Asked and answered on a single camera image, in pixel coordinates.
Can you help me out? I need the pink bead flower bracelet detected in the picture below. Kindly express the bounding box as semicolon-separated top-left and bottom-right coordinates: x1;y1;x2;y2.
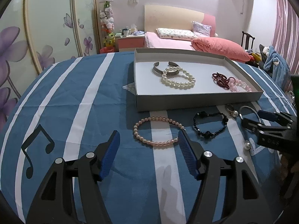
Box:
227;76;253;93

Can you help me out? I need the floral sliding wardrobe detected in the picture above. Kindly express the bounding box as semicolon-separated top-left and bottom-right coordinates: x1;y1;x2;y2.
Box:
1;0;99;125

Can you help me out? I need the blue white striped tablecloth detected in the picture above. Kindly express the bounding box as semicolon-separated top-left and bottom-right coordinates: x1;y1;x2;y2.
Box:
1;52;282;223

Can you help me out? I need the white patterned pillow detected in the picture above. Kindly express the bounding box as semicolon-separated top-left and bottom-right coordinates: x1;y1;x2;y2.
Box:
156;28;197;41

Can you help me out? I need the dark wooden chair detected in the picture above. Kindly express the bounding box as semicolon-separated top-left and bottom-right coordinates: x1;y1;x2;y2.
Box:
241;31;255;50

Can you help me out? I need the pink white nightstand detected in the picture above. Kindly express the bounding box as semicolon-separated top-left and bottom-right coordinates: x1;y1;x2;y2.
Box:
115;34;145;52

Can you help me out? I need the large white pearl bracelet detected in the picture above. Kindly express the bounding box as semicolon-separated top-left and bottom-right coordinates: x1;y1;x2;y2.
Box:
161;66;196;90

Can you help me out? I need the blue bathrobe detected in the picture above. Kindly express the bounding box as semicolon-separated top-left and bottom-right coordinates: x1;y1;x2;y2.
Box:
263;46;290;91

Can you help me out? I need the black bead bracelet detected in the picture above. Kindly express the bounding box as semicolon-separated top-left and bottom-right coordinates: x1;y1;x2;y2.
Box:
192;111;230;139

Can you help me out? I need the lilac small pillow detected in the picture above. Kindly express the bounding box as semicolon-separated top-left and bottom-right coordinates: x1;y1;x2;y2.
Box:
192;21;212;37

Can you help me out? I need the pearl earring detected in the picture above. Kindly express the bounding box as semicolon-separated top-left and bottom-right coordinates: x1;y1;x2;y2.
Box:
244;140;251;151
224;104;239;118

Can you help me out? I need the thin silver hoop bangle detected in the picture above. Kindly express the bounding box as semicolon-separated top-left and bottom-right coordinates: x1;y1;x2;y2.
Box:
239;105;261;123

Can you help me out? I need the silver cuff bangle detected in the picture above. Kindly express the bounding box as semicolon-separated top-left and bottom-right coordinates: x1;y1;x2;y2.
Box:
152;61;180;77

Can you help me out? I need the red bin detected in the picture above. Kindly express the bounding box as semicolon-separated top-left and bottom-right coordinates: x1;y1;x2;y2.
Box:
100;46;115;54

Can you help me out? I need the small pink pearl bracelet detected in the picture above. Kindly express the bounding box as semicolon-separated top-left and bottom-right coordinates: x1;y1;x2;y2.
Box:
133;116;185;148

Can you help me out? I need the dark red bead bracelet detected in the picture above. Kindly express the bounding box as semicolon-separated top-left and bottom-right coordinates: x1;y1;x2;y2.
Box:
211;72;232;91

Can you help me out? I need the coral folded duvet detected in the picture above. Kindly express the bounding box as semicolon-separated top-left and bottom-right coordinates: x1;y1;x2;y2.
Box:
191;37;251;63

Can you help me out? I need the bed with pink sheet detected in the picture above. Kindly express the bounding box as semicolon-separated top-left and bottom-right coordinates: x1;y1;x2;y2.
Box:
145;32;195;51

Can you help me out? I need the pink curtain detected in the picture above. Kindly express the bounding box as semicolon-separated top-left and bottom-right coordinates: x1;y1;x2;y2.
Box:
272;0;298;74

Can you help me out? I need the grey cardboard tray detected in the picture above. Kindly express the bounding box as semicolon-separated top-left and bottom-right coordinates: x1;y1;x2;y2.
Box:
134;49;263;112

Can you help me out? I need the plush toy tower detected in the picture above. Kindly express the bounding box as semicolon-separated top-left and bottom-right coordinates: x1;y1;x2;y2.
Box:
98;0;115;48

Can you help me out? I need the cream pink headboard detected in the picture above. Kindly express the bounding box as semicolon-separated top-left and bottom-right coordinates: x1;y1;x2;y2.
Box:
144;5;216;37

